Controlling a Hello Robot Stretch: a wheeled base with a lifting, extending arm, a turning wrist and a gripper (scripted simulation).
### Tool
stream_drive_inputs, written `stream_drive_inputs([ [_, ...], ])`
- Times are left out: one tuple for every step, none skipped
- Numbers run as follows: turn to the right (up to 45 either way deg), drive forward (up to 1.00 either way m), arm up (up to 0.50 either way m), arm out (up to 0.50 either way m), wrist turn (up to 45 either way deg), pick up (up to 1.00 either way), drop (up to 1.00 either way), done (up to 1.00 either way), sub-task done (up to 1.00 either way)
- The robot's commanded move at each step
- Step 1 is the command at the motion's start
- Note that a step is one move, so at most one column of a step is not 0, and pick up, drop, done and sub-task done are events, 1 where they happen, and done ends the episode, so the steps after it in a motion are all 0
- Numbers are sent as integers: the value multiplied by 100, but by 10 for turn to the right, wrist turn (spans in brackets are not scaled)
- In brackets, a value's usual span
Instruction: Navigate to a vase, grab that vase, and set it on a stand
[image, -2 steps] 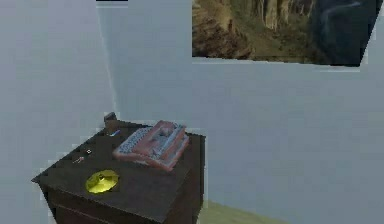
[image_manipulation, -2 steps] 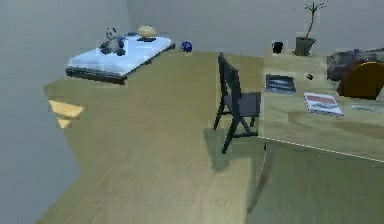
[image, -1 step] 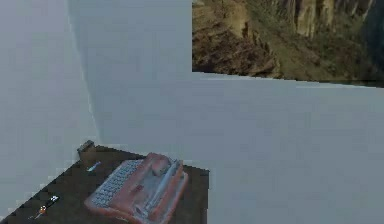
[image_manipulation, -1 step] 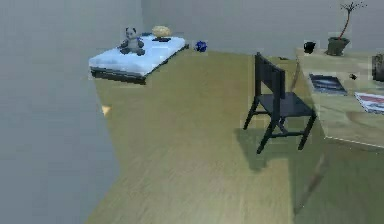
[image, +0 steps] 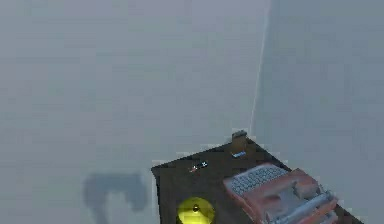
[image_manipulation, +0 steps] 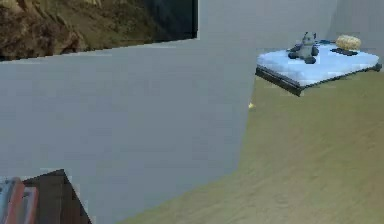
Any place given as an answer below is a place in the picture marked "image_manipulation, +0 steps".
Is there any grey teddy bear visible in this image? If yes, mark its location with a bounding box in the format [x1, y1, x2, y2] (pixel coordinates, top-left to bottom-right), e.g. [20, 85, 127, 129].
[287, 31, 320, 65]

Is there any bed with pale blue cover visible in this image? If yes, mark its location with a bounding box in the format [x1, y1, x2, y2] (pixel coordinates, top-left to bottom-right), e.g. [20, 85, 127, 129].
[255, 42, 383, 98]

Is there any framed brown landscape picture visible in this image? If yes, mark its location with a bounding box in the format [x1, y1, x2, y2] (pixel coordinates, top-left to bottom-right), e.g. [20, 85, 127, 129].
[0, 0, 199, 62]

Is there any black flat remote control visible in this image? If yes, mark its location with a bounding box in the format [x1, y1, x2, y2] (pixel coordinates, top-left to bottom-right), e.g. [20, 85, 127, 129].
[330, 47, 359, 57]

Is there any yellow round cushion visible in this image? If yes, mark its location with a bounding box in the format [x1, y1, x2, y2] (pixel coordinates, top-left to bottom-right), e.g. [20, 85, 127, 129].
[335, 34, 362, 52]

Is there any red book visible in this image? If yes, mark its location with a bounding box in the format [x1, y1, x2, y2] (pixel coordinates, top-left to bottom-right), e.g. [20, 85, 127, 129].
[4, 177, 26, 224]

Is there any pale blue book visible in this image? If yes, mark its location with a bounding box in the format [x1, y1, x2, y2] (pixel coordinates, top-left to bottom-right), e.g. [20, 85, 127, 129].
[0, 181, 12, 224]

